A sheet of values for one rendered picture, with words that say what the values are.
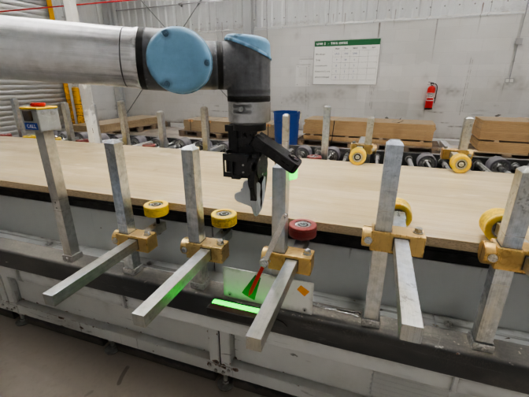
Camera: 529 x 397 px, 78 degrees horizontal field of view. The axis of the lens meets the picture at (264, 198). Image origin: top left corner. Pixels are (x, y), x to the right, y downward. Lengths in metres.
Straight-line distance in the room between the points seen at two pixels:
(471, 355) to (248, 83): 0.79
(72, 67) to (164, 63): 0.13
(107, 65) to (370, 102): 7.49
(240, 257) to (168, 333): 0.62
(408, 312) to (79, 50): 0.61
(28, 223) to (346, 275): 1.42
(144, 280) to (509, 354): 0.99
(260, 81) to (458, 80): 7.31
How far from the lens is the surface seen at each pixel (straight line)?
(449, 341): 0.97
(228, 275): 0.95
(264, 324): 0.66
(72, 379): 1.93
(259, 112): 0.67
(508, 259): 0.85
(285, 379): 1.50
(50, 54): 0.57
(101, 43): 0.55
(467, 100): 7.92
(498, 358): 0.98
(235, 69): 0.66
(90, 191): 1.38
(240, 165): 0.71
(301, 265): 0.86
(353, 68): 7.92
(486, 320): 0.93
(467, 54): 7.90
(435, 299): 1.15
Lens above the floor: 1.30
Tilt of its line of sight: 20 degrees down
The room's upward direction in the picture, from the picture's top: straight up
